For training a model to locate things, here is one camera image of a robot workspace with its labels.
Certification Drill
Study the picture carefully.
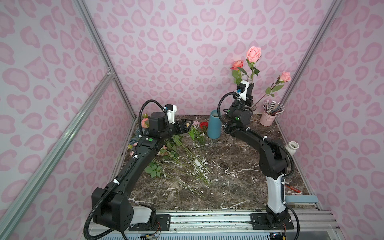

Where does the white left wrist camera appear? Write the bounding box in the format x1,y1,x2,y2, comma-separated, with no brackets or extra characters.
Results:
165,104,177,124

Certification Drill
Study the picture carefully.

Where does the pink cup of straws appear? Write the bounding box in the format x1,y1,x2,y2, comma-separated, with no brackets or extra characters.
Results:
260,100,285,127

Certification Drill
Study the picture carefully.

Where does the bunch of artificial flowers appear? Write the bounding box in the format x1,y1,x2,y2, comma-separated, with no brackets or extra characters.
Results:
145,125,212,185

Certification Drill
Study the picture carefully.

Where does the teal cylindrical vase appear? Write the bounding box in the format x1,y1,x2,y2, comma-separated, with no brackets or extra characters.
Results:
207,110,222,139

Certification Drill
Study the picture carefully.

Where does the pink rose with long stem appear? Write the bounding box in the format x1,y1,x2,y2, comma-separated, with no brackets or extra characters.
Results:
239,46,262,83

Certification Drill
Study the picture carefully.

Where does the red carnation flower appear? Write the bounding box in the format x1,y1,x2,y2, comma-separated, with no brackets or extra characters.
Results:
200,122,209,130

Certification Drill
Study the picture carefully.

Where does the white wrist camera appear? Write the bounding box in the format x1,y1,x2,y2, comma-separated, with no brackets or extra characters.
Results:
165,104,177,124
237,80,249,101

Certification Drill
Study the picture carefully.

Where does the white ribbed ceramic vase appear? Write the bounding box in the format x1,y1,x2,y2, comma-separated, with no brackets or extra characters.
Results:
285,141,300,156

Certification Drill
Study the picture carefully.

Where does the red pen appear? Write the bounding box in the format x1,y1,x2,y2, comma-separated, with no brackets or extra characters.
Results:
285,184,302,194

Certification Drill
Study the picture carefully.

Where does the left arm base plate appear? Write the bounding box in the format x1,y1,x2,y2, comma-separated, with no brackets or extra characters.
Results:
128,214,171,232

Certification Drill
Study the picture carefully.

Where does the light pink carnation flower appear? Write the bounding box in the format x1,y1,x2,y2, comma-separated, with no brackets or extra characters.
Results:
192,121,200,128

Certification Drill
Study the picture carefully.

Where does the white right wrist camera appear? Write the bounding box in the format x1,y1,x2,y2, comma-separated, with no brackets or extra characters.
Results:
237,80,249,101

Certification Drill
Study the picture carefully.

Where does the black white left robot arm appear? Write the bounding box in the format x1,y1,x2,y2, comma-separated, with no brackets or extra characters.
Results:
83,100,193,240

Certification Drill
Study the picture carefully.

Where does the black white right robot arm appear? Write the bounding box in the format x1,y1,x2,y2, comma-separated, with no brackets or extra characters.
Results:
218,92,300,232

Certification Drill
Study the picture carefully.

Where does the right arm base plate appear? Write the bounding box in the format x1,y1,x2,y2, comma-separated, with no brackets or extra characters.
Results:
250,213,295,231

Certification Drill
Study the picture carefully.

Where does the light pink rose with stem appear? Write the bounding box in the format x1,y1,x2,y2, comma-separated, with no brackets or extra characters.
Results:
255,71,292,105

